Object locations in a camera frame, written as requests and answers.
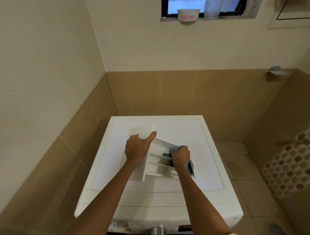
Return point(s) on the person's left hand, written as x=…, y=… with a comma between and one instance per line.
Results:
x=135, y=150

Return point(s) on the person's right hand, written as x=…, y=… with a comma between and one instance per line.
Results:
x=180, y=156

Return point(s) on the person's left thumb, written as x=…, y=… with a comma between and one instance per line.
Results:
x=149, y=137

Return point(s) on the white detergent drawer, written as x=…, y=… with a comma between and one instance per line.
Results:
x=155, y=157

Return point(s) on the blue cleaning cloth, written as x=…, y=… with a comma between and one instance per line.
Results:
x=191, y=167

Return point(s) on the person's left forearm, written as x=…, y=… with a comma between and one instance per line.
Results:
x=101, y=201

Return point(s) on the person's right forearm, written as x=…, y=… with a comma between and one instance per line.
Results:
x=201, y=203

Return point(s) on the white washing machine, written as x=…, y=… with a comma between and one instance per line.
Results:
x=157, y=174

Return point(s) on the silver washing machine knob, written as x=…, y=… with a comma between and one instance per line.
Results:
x=158, y=230

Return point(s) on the white bowl with red print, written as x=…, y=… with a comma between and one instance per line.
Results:
x=188, y=15

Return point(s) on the black framed window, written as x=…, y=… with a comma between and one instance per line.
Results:
x=203, y=7

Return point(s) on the white perforated laundry basket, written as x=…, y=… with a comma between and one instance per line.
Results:
x=289, y=167

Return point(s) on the white curtain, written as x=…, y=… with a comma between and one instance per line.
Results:
x=214, y=8

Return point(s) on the metal floor drain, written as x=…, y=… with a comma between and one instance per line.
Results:
x=276, y=228

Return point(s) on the metal wall bracket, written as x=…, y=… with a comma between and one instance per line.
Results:
x=276, y=70

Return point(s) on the wall access panel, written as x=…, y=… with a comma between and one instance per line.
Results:
x=289, y=13

